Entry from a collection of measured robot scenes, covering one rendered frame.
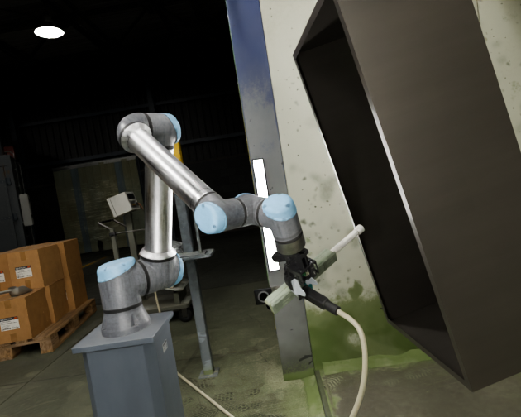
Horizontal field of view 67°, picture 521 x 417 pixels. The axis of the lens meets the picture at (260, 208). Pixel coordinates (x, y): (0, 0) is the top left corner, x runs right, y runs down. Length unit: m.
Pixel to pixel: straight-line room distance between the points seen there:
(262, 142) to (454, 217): 1.27
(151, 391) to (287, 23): 1.90
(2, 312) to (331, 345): 2.78
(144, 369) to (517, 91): 2.30
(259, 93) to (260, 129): 0.19
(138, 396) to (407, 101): 1.35
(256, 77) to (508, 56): 1.36
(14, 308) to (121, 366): 2.44
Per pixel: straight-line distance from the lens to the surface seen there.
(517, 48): 2.67
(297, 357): 2.40
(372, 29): 1.17
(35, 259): 4.25
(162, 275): 1.69
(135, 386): 1.65
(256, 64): 2.29
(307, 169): 2.20
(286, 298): 1.32
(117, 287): 1.62
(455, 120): 1.21
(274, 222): 1.10
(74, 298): 4.67
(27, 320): 3.97
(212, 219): 1.07
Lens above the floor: 1.12
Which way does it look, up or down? 3 degrees down
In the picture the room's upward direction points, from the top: 9 degrees counter-clockwise
